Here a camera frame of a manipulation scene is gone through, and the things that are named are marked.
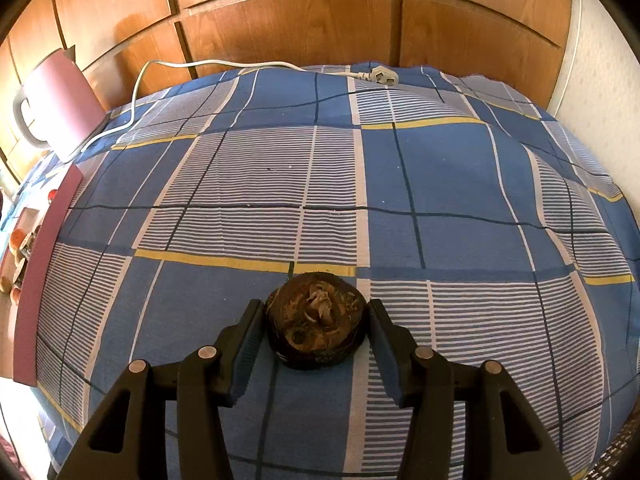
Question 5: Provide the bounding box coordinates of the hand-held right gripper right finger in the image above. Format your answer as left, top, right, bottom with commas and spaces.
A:
367, 299, 573, 480

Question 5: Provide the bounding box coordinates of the blue checked tablecloth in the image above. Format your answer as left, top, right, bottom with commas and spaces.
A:
0, 64, 628, 480

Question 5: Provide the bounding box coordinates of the white power cable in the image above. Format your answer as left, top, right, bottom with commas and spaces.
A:
65, 59, 373, 161

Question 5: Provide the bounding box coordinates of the dark brown cut fruit slice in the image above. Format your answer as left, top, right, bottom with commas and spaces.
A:
265, 272, 369, 371

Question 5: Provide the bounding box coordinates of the pink-rimmed white tray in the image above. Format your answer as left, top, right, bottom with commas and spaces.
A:
0, 164, 84, 387

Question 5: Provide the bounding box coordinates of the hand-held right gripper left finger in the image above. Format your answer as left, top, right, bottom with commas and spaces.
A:
47, 299, 266, 480

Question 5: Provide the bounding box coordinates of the pink electric kettle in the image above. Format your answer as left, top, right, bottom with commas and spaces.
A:
12, 47, 108, 163

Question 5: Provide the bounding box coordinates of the wooden panelled wardrobe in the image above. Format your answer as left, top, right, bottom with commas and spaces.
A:
0, 0, 573, 186

